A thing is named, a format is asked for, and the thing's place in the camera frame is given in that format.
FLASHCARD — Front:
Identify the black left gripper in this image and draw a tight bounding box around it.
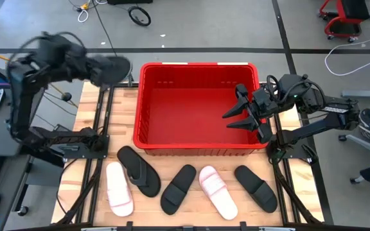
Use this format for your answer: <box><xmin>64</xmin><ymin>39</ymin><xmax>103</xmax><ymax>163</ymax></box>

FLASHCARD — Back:
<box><xmin>59</xmin><ymin>44</ymin><xmax>93</xmax><ymax>81</ymax></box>

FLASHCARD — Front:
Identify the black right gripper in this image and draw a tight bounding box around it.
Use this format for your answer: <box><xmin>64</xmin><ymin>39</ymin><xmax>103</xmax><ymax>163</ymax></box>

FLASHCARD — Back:
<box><xmin>222</xmin><ymin>83</ymin><xmax>281</xmax><ymax>144</ymax></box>

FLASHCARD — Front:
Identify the dark round lid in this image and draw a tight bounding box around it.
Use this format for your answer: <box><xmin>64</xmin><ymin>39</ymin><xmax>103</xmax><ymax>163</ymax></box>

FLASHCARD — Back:
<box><xmin>90</xmin><ymin>55</ymin><xmax>132</xmax><ymax>87</ymax></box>

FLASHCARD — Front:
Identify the black slide sandal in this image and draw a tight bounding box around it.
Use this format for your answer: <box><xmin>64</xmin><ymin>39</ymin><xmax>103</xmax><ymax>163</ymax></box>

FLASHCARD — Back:
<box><xmin>234</xmin><ymin>164</ymin><xmax>279</xmax><ymax>214</ymax></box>
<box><xmin>159</xmin><ymin>164</ymin><xmax>197</xmax><ymax>216</ymax></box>

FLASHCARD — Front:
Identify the white slide sandal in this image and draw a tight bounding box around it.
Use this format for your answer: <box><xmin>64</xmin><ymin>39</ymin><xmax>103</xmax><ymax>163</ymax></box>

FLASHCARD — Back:
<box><xmin>105</xmin><ymin>161</ymin><xmax>135</xmax><ymax>218</ymax></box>
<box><xmin>198</xmin><ymin>165</ymin><xmax>239</xmax><ymax>221</ymax></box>

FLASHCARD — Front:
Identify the black flip-flop sandal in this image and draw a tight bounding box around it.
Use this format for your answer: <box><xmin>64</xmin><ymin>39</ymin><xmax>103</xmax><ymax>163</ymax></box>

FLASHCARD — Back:
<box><xmin>116</xmin><ymin>145</ymin><xmax>162</xmax><ymax>198</ymax></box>

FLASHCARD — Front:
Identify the red plastic bin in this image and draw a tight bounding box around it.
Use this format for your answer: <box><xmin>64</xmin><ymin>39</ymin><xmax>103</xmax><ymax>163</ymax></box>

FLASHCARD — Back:
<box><xmin>132</xmin><ymin>62</ymin><xmax>269</xmax><ymax>157</ymax></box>

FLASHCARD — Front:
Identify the grey office chair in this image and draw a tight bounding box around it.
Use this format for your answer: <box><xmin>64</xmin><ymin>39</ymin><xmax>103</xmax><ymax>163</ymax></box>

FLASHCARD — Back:
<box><xmin>338</xmin><ymin>133</ymin><xmax>370</xmax><ymax>164</ymax></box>

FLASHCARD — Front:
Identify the person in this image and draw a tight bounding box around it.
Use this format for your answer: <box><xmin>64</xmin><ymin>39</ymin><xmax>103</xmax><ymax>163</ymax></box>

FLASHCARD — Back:
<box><xmin>349</xmin><ymin>96</ymin><xmax>370</xmax><ymax>193</ymax></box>

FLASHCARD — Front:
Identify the red rolling cart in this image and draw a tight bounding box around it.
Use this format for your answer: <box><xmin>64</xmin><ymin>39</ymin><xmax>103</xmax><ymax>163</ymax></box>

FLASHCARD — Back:
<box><xmin>319</xmin><ymin>0</ymin><xmax>370</xmax><ymax>44</ymax></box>

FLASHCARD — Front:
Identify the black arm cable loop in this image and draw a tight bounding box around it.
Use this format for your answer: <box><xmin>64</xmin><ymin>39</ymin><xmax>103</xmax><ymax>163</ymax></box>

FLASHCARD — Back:
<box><xmin>265</xmin><ymin>74</ymin><xmax>281</xmax><ymax>98</ymax></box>

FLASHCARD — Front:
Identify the long black floor cable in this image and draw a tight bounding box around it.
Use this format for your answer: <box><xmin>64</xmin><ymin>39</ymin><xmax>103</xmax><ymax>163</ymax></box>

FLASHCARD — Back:
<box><xmin>90</xmin><ymin>0</ymin><xmax>119</xmax><ymax>58</ymax></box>

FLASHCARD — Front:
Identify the white cable with yellow plug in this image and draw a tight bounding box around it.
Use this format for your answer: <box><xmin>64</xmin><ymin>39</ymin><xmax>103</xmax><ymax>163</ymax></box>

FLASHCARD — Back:
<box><xmin>76</xmin><ymin>0</ymin><xmax>109</xmax><ymax>24</ymax></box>

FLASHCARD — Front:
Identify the coiled black cable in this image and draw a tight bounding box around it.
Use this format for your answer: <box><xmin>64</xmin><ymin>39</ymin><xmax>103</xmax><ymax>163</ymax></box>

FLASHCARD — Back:
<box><xmin>127</xmin><ymin>5</ymin><xmax>152</xmax><ymax>27</ymax></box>

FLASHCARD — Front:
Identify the long white floor cable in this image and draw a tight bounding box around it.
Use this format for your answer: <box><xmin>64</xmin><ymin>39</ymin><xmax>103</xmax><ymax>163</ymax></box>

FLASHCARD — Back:
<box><xmin>324</xmin><ymin>30</ymin><xmax>370</xmax><ymax>77</ymax></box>

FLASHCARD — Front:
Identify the black aluminium table frame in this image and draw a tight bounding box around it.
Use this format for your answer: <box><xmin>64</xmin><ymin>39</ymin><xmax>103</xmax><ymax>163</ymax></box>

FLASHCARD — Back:
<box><xmin>8</xmin><ymin>81</ymin><xmax>370</xmax><ymax>231</ymax></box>

